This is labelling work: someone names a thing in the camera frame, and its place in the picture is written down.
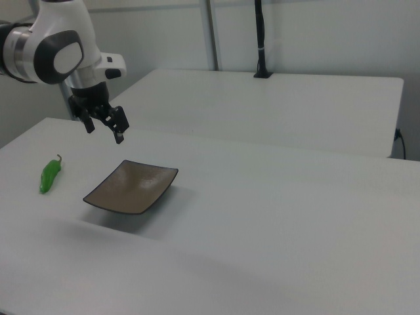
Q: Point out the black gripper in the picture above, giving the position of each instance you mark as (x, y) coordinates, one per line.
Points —
(90, 96)

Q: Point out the green chili pepper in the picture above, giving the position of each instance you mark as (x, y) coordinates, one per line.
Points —
(49, 175)

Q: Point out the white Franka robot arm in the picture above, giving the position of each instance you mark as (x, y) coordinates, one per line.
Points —
(42, 39)

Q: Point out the brown square ceramic plate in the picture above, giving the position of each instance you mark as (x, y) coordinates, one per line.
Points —
(131, 185)

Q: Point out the white table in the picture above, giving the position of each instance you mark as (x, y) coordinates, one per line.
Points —
(262, 108)

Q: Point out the aluminium wall frame post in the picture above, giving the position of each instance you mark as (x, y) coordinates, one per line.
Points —
(211, 33)

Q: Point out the black camera stand pole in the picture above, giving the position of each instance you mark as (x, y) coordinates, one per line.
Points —
(261, 39)

